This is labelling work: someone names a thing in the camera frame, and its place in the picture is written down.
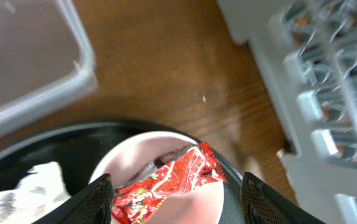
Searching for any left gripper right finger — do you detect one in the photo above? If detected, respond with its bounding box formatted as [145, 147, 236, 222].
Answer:
[241, 172, 324, 224]

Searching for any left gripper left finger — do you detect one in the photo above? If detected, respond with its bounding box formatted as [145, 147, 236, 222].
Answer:
[33, 174, 114, 224]

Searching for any red snack wrapper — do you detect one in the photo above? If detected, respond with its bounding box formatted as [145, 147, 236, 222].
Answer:
[111, 142, 227, 223]

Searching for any white tissue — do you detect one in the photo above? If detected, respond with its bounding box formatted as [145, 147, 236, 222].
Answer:
[0, 162, 71, 224]

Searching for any grey dishwasher rack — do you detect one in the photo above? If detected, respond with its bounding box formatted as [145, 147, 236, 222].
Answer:
[217, 0, 357, 223]

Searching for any round black tray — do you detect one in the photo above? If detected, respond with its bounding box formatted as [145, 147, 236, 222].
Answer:
[0, 120, 245, 223]

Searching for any pink bowl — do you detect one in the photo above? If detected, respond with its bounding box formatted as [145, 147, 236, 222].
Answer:
[89, 131, 224, 224]

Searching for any clear plastic bin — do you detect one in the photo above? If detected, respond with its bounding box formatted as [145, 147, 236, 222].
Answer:
[0, 0, 98, 137]

